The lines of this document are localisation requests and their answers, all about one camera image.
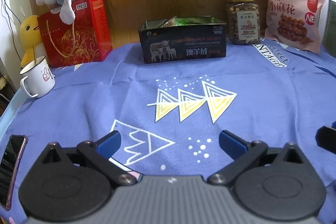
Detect yellow duck plush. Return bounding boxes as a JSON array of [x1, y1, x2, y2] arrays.
[[20, 15, 44, 69]]

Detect clear nut jar yellow lid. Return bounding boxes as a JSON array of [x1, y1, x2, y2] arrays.
[[226, 0, 261, 45]]

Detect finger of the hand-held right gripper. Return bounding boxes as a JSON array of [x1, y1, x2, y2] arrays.
[[316, 121, 336, 156]]

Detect white enamel mug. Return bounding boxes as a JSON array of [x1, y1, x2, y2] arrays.
[[20, 55, 56, 98]]

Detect blue printed tablecloth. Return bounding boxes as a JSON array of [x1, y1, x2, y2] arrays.
[[0, 39, 336, 224]]

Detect smartphone with pink case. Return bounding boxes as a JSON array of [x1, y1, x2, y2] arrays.
[[0, 135, 28, 210]]

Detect red gift bag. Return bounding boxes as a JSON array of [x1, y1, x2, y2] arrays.
[[37, 0, 113, 68]]

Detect clear nut packet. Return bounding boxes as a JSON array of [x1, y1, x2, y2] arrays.
[[160, 17, 179, 28]]

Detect frosted glass door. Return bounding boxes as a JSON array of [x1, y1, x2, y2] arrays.
[[322, 0, 336, 56]]

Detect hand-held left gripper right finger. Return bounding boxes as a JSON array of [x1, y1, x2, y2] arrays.
[[207, 130, 305, 186]]

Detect black tin box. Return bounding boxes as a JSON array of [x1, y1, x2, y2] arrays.
[[139, 15, 227, 64]]

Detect large pink snack bag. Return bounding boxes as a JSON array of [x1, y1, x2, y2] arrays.
[[260, 0, 327, 54]]

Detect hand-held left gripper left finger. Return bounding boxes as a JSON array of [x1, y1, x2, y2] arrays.
[[37, 130, 138, 186]]

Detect bright green snack packet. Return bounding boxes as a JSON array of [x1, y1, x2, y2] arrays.
[[176, 17, 210, 25]]

